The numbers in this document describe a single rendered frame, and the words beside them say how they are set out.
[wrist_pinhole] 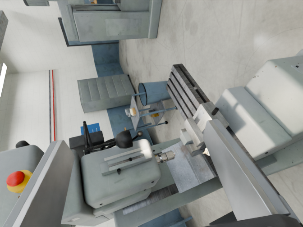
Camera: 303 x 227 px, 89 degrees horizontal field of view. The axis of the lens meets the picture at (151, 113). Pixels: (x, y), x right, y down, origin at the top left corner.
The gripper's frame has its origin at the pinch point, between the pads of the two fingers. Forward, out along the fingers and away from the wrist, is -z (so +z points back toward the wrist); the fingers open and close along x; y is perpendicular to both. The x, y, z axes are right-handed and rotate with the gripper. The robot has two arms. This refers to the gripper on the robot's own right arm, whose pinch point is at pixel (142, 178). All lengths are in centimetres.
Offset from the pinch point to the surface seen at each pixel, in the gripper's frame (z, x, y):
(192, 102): -70, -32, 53
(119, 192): -22, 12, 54
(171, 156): -38, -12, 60
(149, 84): -252, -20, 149
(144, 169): -29, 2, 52
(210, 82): -172, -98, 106
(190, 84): -78, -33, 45
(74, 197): -20, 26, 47
